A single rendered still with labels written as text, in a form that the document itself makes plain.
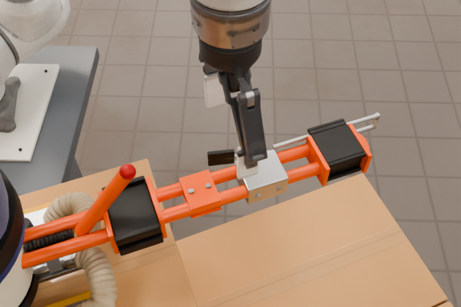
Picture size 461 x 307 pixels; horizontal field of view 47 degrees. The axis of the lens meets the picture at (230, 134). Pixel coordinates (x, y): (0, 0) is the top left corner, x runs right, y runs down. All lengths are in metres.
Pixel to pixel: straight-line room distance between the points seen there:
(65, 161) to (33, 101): 0.21
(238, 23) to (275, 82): 1.92
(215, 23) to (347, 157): 0.40
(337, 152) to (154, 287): 0.38
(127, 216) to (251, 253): 0.62
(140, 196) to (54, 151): 0.56
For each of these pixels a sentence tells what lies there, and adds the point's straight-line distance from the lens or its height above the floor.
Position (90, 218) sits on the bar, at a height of 1.11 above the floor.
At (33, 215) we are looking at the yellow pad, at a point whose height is 0.97.
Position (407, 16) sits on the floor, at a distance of 2.96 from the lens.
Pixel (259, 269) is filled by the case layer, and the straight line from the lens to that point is 1.38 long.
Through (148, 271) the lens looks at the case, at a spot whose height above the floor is 0.95.
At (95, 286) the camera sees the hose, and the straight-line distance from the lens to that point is 0.86.
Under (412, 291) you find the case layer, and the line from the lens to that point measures 1.42.
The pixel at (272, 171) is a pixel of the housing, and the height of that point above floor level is 1.09.
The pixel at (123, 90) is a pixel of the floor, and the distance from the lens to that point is 2.50.
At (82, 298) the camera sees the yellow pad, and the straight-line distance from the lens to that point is 0.93.
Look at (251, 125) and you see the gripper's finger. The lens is 0.64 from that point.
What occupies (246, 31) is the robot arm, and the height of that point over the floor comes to 1.42.
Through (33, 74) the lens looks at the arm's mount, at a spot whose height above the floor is 0.76.
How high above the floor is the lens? 1.80
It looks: 52 degrees down
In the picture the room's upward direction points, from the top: straight up
